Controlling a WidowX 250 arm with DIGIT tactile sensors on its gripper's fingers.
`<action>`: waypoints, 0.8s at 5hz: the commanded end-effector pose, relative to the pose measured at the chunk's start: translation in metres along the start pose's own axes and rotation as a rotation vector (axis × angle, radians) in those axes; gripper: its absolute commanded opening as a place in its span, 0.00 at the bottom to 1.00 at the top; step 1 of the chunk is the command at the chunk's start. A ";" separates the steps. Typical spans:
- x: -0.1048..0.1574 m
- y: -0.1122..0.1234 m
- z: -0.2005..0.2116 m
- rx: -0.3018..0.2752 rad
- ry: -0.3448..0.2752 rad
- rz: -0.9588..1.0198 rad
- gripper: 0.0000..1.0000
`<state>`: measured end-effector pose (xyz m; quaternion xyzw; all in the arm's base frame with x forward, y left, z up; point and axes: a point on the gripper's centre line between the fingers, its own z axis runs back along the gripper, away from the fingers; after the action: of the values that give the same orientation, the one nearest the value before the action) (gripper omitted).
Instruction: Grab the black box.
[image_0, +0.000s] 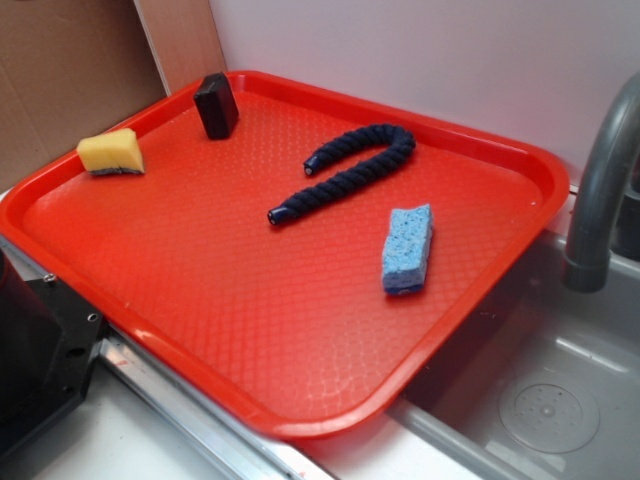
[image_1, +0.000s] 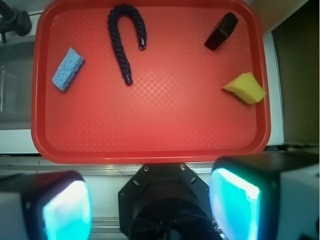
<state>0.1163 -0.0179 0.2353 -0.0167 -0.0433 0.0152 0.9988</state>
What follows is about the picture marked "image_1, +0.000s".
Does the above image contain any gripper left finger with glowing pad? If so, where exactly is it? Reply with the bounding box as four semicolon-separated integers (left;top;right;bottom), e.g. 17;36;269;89
0;170;93;240

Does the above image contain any red plastic tray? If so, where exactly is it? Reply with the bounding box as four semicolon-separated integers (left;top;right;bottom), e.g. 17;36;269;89
31;0;271;164

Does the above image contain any dark navy twisted rope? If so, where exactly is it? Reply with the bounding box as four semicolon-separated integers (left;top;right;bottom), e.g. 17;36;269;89
107;4;148;86

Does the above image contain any black clamp knob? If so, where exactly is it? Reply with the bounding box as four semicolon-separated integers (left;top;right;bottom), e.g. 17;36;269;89
0;0;32;44

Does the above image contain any blue sponge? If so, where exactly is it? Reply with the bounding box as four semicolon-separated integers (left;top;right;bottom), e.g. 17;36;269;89
51;47;85;92

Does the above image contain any black box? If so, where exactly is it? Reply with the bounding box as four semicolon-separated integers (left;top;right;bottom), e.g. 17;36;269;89
204;12;238;51

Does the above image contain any yellow sponge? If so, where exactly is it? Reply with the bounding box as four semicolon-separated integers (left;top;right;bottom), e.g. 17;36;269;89
222;72;266;105

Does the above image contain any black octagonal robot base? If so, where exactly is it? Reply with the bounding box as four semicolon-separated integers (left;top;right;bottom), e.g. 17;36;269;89
118;163;222;240

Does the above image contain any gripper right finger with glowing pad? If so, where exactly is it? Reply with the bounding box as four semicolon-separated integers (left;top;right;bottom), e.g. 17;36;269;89
208;151;320;240

